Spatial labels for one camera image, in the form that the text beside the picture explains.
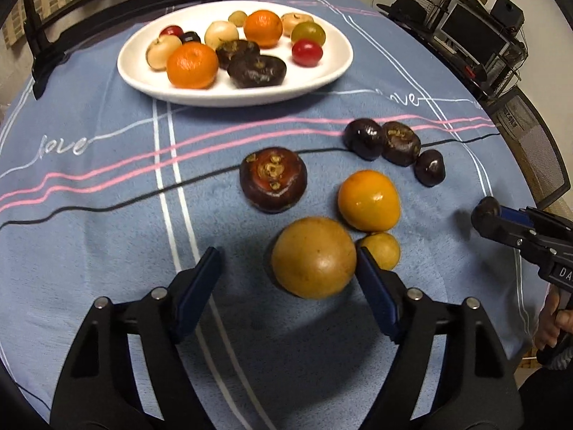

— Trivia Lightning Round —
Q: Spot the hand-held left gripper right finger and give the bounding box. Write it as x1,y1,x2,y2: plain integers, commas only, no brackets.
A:
355,247,524,430

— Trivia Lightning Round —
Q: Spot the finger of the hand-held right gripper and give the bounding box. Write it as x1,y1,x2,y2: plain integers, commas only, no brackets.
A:
473,220,545,252
499,206,573,234

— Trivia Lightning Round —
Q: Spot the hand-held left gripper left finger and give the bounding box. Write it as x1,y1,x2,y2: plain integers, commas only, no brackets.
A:
50,246,223,430

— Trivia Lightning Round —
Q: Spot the large yellow-brown round fruit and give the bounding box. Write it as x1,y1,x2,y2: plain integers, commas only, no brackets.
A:
271,217,358,300

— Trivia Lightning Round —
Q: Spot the white oval plate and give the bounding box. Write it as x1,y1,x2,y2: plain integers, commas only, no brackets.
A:
117,1,354,108

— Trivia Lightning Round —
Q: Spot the pale peeled round fruit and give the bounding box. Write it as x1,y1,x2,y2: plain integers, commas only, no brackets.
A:
204,21,239,50
280,12,315,37
147,35,183,71

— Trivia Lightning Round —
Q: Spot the orange tangerine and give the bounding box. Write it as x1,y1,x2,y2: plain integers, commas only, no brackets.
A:
244,10,284,48
167,42,220,90

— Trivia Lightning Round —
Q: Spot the yellow-green round fruit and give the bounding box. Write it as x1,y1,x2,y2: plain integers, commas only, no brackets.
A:
291,21,327,46

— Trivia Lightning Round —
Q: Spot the person's right hand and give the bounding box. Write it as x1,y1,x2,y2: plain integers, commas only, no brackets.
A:
535,287,573,351

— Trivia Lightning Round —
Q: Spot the small yellow round fruit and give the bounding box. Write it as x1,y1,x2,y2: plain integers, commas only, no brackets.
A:
356,232,401,272

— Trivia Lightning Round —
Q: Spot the black mesh office chair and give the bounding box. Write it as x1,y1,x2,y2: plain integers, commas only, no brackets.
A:
486,85,569,209

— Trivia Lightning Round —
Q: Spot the orange-yellow round fruit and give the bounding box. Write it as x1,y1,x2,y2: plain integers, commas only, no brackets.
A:
337,169,401,233

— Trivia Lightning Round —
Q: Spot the blue striped blanket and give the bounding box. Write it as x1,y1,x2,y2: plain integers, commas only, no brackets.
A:
0,0,538,430

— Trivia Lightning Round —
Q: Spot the large dark water chestnut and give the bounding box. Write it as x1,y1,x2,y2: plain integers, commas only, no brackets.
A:
239,146,308,214

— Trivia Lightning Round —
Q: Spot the black computer monitor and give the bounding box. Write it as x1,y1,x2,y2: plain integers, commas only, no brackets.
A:
441,2,511,61

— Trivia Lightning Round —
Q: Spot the black speaker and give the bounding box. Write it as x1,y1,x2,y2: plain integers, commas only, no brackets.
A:
491,0,525,28

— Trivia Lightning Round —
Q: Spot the black computer desk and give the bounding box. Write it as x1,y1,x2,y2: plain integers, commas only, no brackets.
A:
376,0,531,101

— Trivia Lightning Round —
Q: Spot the black chair with embroidered back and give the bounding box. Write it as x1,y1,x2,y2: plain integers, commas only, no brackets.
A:
22,0,223,99

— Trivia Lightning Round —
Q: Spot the beige woven mat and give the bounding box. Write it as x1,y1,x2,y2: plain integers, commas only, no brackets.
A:
2,0,35,48

